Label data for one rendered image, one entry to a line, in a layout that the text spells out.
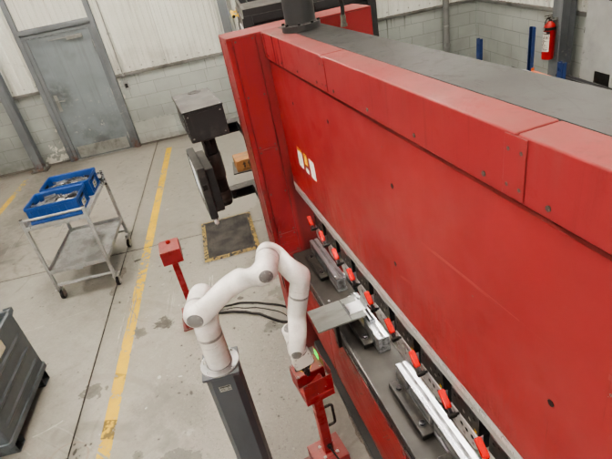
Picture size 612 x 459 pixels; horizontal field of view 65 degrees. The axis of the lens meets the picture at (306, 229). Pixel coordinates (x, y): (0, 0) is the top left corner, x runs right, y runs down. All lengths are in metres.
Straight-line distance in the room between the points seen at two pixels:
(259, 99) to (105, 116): 6.75
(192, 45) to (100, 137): 2.36
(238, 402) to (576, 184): 2.00
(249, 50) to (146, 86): 6.50
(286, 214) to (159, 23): 6.31
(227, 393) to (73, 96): 7.59
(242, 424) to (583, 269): 2.03
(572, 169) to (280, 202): 2.37
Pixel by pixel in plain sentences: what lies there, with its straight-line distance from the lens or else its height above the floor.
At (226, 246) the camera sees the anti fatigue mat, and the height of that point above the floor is 0.01.
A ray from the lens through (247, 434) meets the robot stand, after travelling 2.73.
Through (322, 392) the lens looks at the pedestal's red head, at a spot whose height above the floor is 0.71.
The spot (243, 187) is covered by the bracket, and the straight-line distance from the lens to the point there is 3.58.
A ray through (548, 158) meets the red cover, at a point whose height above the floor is 2.28.
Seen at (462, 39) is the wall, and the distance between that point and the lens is 10.09.
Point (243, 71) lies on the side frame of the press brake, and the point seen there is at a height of 2.12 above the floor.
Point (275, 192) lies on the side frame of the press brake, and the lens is 3.04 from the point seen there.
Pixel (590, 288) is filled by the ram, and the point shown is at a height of 2.06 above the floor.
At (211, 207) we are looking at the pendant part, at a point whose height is 1.33.
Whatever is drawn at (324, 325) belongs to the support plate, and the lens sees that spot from 2.48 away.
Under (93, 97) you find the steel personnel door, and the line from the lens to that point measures 9.37.
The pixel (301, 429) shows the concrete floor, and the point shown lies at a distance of 3.36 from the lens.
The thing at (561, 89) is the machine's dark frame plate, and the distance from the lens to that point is 1.20.
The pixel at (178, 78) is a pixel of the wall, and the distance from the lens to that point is 9.12.
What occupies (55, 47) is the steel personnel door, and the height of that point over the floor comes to 1.90.
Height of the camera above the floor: 2.66
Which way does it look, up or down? 30 degrees down
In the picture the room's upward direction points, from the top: 11 degrees counter-clockwise
